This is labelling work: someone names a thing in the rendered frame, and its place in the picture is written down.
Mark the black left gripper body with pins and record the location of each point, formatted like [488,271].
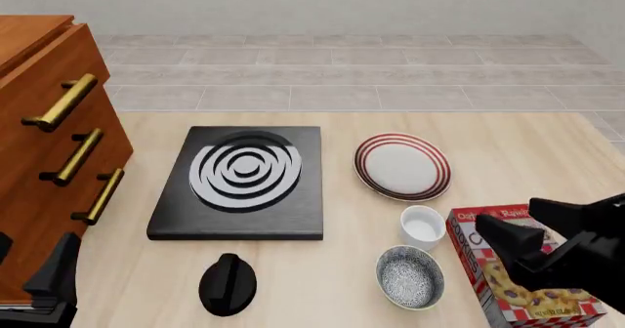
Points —
[34,313]

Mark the wooden cabinet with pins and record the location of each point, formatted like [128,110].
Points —
[29,46]

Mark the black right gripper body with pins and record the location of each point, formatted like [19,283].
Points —
[581,265]

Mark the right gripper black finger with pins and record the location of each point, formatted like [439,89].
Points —
[510,240]
[559,214]

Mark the white ramekin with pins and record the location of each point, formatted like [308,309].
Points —
[422,229]

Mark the middle-size wooden drawer front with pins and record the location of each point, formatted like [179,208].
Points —
[105,111]

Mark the low wooden drawer front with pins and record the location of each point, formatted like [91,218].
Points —
[54,212]

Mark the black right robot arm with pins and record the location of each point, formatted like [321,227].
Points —
[612,212]

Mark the white plate with red rings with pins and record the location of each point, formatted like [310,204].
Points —
[400,167]

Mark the tall wooden drawer front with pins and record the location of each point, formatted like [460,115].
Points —
[51,70]

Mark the red cookies box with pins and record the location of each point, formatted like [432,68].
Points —
[527,306]

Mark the flat black stove plate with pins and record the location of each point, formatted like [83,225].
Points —
[293,211]

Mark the patterned black and white bowl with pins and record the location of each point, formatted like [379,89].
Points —
[409,278]

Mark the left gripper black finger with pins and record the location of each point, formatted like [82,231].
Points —
[58,269]
[5,249]

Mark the round black stove knob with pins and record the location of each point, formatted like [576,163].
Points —
[227,287]

